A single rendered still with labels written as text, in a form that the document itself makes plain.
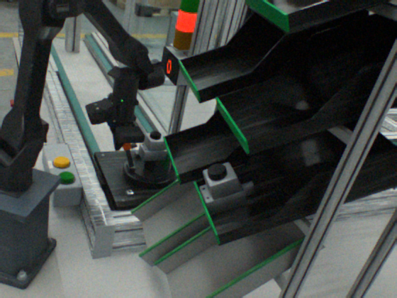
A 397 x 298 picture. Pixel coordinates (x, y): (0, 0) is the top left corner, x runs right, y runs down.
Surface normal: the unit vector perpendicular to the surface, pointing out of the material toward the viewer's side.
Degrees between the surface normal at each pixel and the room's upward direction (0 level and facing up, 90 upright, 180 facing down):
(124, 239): 90
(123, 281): 0
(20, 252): 90
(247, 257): 45
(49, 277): 0
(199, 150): 25
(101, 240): 90
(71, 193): 90
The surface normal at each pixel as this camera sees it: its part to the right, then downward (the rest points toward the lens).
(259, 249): -0.55, -0.63
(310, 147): 0.20, 0.53
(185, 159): -0.25, -0.79
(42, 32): 0.48, 0.84
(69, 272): 0.18, -0.85
